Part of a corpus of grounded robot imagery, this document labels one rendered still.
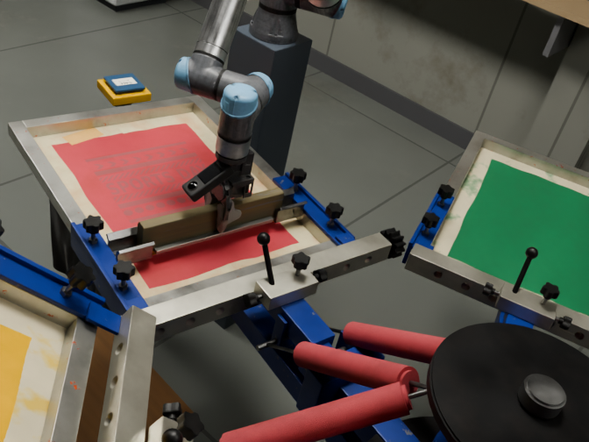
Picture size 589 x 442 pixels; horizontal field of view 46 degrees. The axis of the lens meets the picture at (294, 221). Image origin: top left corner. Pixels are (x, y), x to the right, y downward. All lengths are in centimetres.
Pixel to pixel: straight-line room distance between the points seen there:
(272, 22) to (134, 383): 130
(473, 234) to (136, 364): 112
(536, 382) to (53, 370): 72
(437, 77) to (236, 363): 246
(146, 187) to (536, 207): 116
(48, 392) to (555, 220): 155
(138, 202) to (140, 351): 69
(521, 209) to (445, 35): 236
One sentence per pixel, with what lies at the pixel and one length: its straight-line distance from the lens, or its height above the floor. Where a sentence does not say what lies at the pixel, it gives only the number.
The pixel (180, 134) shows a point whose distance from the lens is 207.
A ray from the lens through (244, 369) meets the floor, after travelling 267.
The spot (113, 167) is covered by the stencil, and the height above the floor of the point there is 95.
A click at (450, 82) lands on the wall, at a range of 442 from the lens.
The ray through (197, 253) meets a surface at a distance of 164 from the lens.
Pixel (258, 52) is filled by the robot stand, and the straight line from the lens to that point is 213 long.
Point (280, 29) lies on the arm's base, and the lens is 213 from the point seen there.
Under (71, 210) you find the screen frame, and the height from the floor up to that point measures 99.
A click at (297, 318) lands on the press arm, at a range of 141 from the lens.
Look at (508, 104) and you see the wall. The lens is 428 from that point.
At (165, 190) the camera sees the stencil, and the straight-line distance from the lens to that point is 183.
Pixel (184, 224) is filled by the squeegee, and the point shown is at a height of 104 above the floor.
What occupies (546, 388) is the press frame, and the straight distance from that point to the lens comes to 103.
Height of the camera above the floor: 203
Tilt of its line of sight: 37 degrees down
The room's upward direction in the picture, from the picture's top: 13 degrees clockwise
